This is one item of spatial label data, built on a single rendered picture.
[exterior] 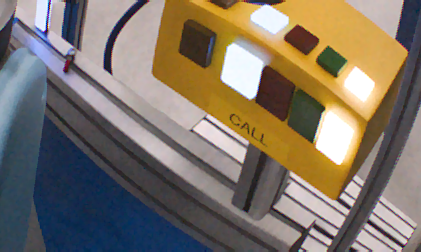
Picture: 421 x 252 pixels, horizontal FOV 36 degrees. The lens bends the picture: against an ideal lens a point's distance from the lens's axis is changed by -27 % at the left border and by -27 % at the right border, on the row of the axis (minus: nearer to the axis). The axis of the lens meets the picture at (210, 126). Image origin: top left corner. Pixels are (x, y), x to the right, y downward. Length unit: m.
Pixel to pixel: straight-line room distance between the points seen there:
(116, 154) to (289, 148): 0.24
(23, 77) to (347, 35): 0.34
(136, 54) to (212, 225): 1.27
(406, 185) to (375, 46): 1.37
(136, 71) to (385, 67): 1.44
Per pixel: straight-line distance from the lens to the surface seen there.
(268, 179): 0.61
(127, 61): 1.92
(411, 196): 1.85
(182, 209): 0.71
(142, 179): 0.72
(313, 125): 0.48
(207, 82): 0.53
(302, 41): 0.48
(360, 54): 0.50
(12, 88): 0.20
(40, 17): 0.77
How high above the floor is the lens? 1.40
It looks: 50 degrees down
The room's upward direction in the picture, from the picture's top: 12 degrees clockwise
